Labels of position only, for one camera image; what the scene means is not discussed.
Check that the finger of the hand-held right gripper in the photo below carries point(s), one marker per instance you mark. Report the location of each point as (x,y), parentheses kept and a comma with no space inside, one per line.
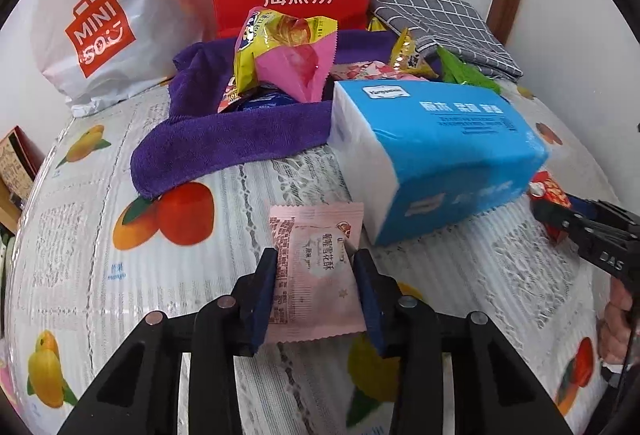
(585,207)
(557,219)

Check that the blue tissue pack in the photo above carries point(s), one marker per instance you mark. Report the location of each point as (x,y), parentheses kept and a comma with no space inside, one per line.
(440,140)

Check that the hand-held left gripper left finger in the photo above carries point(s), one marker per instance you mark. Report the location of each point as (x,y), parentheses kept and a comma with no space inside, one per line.
(262,310)

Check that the yellow plastic packet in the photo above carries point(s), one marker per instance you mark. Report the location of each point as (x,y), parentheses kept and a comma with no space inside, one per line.
(376,24)

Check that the white plastic shopping bag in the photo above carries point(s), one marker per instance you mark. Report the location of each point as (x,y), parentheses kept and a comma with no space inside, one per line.
(150,40)

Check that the patterned brown box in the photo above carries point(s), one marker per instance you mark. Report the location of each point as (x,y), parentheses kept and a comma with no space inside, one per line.
(17,165)

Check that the yellow snack packet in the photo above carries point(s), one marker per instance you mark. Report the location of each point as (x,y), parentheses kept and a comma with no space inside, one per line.
(406,52)

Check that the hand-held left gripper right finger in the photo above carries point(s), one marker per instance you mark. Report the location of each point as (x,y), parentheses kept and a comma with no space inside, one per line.
(370,310)

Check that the pale pink snack packet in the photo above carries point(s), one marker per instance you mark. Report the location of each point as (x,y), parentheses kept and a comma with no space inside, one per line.
(315,265)

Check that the yellow fruit picture packet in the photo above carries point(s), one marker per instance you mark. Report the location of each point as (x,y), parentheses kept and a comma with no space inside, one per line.
(270,35)

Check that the grey checked folded cloth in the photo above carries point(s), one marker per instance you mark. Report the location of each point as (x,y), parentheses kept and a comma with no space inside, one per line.
(450,20)

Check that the red white snack packet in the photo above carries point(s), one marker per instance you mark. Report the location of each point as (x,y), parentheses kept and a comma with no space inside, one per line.
(231,96)

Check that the white pink snack packet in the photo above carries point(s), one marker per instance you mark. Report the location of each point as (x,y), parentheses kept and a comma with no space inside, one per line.
(370,70)

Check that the small blue snack packet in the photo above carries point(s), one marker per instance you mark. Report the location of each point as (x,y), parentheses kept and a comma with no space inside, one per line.
(265,101)

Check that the purple towel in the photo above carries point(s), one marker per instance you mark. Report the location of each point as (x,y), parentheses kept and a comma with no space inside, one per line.
(225,135)

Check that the person's right hand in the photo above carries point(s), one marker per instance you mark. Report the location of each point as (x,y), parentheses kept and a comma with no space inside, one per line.
(616,320)

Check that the green snack packet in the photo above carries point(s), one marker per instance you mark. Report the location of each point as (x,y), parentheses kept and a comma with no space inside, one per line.
(465,72)

